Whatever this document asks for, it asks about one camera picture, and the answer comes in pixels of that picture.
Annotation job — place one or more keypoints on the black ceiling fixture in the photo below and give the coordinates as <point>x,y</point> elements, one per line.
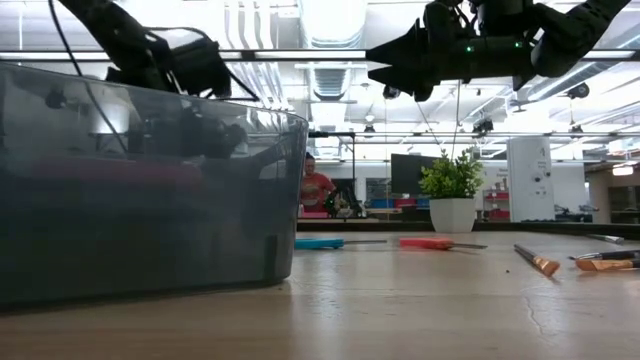
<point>578,90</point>
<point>482,126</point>
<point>391,93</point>

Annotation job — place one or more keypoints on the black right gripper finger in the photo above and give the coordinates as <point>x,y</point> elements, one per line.
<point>405,80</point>
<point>400,47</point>

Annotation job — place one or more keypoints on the thin dark paintbrush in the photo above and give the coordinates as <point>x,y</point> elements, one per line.
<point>607,238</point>

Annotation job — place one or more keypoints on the shelf with red boxes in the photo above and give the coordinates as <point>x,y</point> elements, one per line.
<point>497,205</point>

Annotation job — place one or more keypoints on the blue scissors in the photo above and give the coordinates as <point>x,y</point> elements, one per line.
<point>320,243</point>

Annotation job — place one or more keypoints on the black monitor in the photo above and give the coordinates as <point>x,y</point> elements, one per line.
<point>407,175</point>

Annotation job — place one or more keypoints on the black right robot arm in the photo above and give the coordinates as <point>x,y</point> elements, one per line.
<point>575,35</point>

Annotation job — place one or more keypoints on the red storage box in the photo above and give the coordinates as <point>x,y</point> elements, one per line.
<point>405,202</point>

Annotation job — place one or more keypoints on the smoked grey plastic bin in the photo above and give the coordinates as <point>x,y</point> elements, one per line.
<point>150,225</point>

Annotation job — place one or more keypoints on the person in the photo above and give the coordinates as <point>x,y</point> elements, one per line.
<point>317,192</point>

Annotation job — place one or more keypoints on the orange scissors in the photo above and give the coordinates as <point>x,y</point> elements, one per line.
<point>430,243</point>

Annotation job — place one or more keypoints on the green plant in white pot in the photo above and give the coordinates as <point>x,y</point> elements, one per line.
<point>452,200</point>

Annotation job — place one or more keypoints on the white cabinet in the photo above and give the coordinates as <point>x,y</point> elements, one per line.
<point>530,180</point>

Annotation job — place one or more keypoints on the paintbrush with copper ferrule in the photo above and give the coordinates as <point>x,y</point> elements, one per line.
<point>607,255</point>
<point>605,264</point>
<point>537,260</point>

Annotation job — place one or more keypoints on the blue storage box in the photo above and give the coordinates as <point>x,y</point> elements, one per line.
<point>382,203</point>

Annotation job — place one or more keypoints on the black background robot arm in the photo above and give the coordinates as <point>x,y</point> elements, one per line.
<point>345,200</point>

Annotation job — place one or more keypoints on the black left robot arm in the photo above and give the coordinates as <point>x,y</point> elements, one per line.
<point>115,35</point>

